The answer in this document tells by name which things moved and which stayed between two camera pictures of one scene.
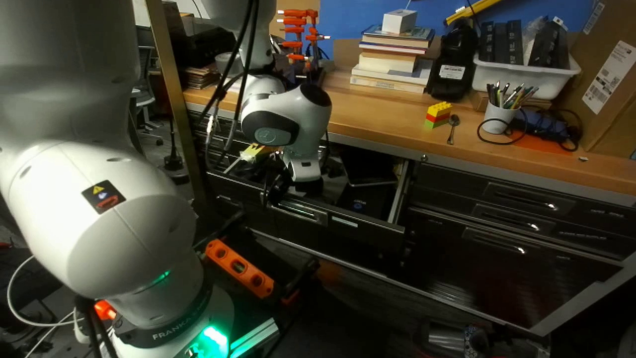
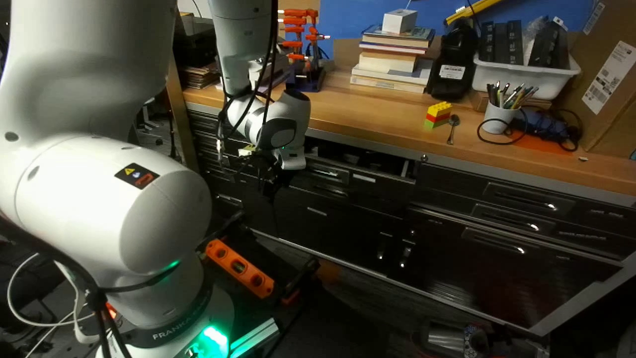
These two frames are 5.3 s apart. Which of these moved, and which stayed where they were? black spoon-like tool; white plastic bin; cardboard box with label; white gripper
Moved: white gripper
Stayed: white plastic bin; cardboard box with label; black spoon-like tool
